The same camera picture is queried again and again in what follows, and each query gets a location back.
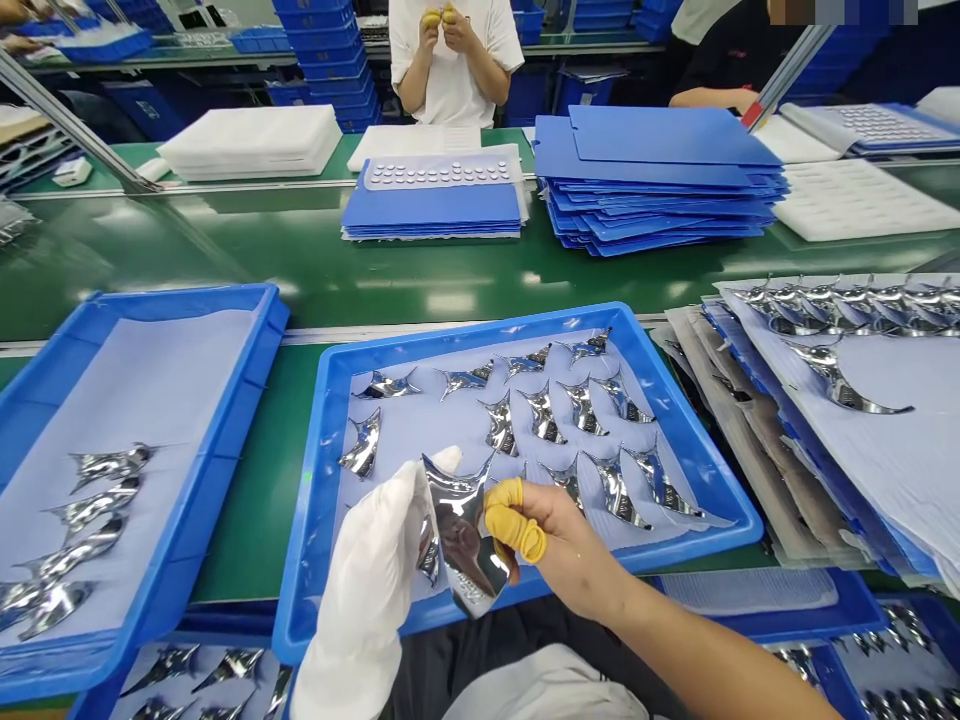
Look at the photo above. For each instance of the person's left hand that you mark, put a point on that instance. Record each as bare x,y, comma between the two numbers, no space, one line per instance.
367,555

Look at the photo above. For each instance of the pile of boards and foam sheets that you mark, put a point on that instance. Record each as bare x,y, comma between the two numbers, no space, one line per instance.
862,465

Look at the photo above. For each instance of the white foam pad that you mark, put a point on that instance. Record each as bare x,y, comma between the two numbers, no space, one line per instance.
750,589

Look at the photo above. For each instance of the slanted metal frame post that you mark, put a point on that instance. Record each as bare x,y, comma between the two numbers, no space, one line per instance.
791,75
82,127

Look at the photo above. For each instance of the blue bin with white parts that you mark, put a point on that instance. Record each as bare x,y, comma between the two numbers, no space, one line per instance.
105,43

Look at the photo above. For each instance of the green conveyor belt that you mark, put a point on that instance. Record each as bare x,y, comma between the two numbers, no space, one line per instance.
300,255

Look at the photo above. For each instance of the stack of blue sheets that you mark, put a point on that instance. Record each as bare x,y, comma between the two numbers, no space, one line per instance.
431,210

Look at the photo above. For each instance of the person's body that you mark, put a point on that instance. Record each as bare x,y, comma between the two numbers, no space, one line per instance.
525,675

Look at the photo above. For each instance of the small white device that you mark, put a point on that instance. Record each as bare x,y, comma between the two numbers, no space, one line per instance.
73,171

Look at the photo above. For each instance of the stack of blue corrugated boards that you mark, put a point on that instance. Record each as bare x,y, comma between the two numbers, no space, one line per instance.
660,187

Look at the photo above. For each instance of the clear tray of white discs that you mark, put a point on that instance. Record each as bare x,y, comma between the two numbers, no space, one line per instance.
442,172

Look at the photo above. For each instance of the blue board with blister tray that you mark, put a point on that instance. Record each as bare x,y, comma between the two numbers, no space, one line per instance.
877,124

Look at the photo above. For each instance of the blue plastic tray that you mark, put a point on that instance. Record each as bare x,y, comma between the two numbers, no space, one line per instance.
97,694
225,420
862,611
697,540
847,675

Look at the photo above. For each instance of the stack of white foam sheets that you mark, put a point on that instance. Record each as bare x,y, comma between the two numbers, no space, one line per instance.
247,142

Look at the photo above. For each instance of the blue crate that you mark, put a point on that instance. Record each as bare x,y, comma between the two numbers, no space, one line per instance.
585,90
146,109

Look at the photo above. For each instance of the batch of chrome parts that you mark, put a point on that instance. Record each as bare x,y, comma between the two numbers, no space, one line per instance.
900,660
544,424
840,304
225,675

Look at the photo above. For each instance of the shallow blue bin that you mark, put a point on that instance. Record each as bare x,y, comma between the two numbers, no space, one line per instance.
259,39

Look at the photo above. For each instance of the chrome pointed trim piece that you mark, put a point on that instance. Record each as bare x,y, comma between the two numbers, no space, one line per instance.
75,551
58,606
11,600
94,508
844,386
112,465
465,525

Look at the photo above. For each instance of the tall stack of blue bins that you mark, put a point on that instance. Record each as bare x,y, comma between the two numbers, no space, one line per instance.
334,60

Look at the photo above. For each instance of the person's right hand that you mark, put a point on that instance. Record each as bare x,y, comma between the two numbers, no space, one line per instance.
574,536

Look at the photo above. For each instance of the white foam tray with pockets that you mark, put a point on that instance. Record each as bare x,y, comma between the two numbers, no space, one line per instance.
862,199

